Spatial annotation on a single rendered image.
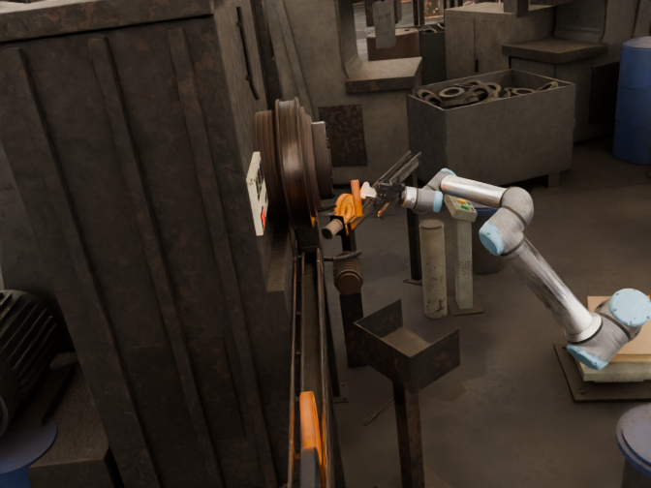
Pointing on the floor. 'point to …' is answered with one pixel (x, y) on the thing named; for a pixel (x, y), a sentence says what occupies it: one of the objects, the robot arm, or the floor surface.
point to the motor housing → (350, 301)
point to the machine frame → (158, 230)
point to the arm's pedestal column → (595, 390)
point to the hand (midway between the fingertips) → (356, 194)
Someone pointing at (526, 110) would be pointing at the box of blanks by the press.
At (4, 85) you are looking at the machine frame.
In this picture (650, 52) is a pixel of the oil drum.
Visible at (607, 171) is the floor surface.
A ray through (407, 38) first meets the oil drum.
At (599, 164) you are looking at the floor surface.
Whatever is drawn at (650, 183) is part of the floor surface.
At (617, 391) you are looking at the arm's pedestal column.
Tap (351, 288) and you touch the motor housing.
